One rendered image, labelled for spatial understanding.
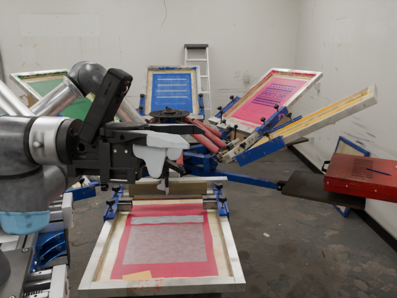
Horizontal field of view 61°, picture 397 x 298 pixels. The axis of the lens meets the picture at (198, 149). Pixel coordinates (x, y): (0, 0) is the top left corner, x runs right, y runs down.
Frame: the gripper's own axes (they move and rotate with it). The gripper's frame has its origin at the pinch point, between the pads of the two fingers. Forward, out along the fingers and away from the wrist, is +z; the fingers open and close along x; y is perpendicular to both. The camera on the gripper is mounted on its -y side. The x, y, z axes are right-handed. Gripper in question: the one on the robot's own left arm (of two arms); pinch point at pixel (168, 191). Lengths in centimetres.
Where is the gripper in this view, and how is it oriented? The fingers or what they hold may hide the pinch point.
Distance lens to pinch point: 180.7
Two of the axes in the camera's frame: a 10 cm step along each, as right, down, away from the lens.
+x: 0.6, 3.0, -9.5
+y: -10.0, 0.2, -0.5
